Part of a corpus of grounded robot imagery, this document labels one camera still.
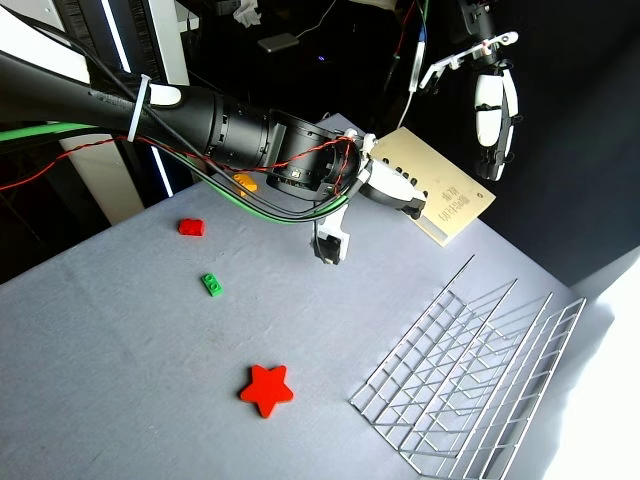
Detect beige paperback book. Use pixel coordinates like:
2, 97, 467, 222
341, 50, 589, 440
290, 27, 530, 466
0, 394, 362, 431
372, 126, 497, 247

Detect orange toy brick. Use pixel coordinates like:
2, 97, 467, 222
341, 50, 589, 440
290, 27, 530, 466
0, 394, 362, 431
232, 172, 259, 199

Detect grey flat power bank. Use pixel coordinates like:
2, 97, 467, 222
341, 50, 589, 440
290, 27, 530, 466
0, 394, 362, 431
257, 32, 300, 54

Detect green toy brick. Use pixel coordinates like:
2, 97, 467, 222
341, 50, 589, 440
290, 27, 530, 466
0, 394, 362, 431
200, 272, 226, 298

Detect crumpled white paper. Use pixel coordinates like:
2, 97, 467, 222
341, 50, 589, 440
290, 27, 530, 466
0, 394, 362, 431
233, 0, 262, 29

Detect red star block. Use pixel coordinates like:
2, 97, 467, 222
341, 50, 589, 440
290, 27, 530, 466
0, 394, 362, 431
239, 364, 295, 419

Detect grey table cloth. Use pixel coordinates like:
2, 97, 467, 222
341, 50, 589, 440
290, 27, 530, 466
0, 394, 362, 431
0, 113, 616, 480

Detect white cable with blue plug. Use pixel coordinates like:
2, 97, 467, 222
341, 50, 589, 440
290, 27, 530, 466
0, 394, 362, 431
397, 24, 429, 129

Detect wire dish rack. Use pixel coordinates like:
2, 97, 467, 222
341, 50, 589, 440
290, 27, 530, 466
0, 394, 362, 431
348, 254, 587, 480

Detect thin white cable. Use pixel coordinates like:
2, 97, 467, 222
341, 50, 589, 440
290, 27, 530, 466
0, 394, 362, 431
295, 0, 335, 39

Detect white upright frame black strips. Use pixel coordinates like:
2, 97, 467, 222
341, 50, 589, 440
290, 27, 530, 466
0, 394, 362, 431
0, 0, 191, 226

